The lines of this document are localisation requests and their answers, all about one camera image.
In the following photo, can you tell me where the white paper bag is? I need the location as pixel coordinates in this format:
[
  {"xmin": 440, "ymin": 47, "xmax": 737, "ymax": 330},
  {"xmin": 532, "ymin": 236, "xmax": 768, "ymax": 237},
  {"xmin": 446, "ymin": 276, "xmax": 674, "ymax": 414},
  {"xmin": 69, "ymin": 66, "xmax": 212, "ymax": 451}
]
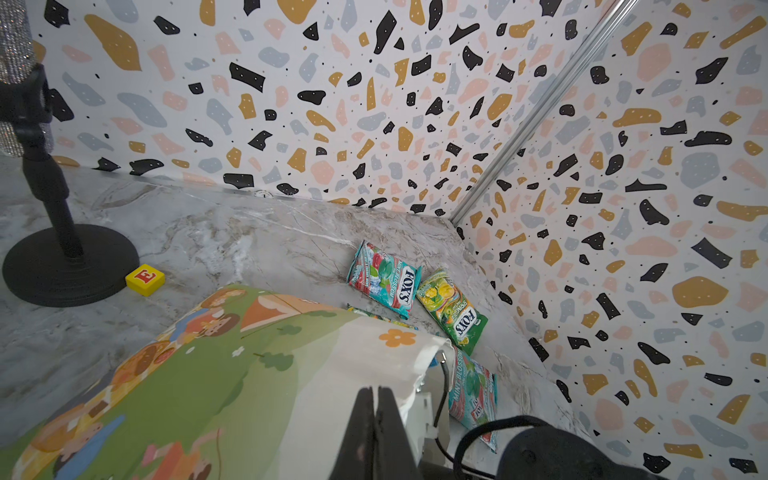
[{"xmin": 1, "ymin": 284, "xmax": 452, "ymax": 479}]

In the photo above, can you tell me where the yellow letter cube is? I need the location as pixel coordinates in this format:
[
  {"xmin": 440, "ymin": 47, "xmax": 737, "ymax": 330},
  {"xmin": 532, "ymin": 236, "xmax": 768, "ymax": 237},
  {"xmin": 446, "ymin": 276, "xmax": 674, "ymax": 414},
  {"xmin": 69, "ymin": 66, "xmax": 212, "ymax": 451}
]
[{"xmin": 125, "ymin": 264, "xmax": 166, "ymax": 297}]

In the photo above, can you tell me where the microphone on black stand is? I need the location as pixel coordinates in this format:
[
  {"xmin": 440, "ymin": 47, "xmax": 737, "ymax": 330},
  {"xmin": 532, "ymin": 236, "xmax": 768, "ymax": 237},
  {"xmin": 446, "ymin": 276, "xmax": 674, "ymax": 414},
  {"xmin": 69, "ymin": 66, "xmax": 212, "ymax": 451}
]
[{"xmin": 1, "ymin": 1, "xmax": 139, "ymax": 308}]

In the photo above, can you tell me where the right aluminium corner post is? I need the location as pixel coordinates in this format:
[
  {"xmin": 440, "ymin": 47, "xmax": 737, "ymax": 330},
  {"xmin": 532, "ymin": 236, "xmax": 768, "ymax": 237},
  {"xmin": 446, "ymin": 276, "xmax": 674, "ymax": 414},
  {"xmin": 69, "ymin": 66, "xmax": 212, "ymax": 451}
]
[{"xmin": 449, "ymin": 0, "xmax": 638, "ymax": 227}]

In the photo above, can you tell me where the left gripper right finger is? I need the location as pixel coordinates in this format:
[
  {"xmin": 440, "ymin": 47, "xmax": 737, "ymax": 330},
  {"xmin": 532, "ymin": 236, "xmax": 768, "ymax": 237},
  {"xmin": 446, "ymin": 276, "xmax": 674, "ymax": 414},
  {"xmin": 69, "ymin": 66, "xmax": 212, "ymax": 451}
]
[{"xmin": 375, "ymin": 387, "xmax": 420, "ymax": 480}]

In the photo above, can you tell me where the red green Fox's candy bag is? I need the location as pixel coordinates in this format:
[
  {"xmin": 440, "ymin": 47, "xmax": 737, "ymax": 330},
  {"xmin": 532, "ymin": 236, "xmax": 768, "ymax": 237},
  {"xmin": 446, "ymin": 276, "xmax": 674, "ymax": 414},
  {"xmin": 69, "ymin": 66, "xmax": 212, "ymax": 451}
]
[{"xmin": 346, "ymin": 240, "xmax": 422, "ymax": 319}]

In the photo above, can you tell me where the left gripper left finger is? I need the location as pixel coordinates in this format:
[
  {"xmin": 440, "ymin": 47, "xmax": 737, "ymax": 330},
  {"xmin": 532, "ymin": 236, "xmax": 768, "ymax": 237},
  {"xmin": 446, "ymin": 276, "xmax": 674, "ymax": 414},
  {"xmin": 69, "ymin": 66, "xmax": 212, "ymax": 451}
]
[{"xmin": 344, "ymin": 387, "xmax": 375, "ymax": 479}]

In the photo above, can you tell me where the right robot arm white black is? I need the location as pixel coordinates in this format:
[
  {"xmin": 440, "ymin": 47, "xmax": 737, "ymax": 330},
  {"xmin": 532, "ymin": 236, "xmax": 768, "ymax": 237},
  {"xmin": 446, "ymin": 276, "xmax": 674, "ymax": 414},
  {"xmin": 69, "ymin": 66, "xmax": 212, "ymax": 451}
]
[{"xmin": 452, "ymin": 415, "xmax": 658, "ymax": 480}]

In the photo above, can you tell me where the yellow green Fox's candy bag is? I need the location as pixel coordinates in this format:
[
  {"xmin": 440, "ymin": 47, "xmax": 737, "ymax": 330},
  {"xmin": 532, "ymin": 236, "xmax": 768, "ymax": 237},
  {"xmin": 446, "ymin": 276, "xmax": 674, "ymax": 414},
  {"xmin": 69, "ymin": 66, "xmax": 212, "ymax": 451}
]
[{"xmin": 416, "ymin": 269, "xmax": 488, "ymax": 356}]

